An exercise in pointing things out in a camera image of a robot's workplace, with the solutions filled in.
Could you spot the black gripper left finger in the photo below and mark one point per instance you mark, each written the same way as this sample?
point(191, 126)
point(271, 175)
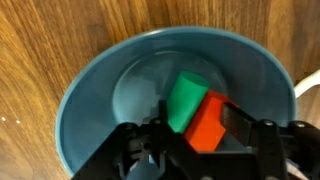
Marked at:
point(163, 133)

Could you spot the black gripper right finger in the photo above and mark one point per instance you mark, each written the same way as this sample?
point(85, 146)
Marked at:
point(240, 125)

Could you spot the red block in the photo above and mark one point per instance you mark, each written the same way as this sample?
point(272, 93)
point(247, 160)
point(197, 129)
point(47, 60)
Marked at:
point(206, 126)

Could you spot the green cylinder block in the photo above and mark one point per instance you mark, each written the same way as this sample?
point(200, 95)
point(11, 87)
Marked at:
point(185, 100)

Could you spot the dark blue-grey bowl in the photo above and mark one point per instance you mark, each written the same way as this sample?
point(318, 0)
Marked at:
point(100, 100)

